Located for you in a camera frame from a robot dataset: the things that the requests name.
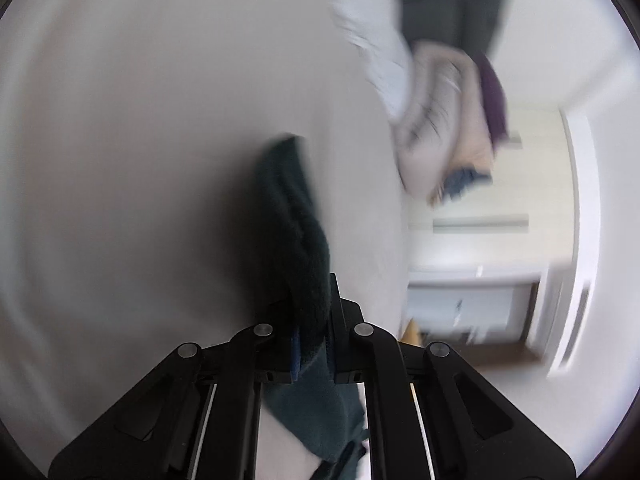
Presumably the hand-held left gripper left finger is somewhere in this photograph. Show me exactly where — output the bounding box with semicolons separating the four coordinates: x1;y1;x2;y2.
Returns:
48;301;302;480

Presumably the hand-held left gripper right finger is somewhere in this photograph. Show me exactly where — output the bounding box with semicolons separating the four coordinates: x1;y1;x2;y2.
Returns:
326;272;577;480

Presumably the dark green knit garment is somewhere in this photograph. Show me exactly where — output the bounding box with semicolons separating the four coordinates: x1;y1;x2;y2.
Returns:
251;134;372;480

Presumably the white wardrobe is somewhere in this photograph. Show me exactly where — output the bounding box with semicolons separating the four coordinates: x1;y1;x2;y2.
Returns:
406;104;602;377

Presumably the blue cloth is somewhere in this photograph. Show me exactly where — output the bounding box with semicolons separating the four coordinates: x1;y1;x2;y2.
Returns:
439;164;494;202

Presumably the beige folded duvet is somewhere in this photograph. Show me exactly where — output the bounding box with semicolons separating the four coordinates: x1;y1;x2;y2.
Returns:
391;40;495;207

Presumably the white bed sheet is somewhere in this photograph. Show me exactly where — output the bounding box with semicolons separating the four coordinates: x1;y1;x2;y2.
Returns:
0;0;417;480

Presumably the purple pillow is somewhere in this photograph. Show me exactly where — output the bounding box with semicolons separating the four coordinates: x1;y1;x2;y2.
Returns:
471;51;512;149

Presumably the white blanket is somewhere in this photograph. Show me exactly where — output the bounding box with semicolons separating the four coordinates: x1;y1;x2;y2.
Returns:
294;0;417;127

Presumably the dark grey chair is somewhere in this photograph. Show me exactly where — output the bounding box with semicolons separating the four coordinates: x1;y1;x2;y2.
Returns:
391;0;509;57

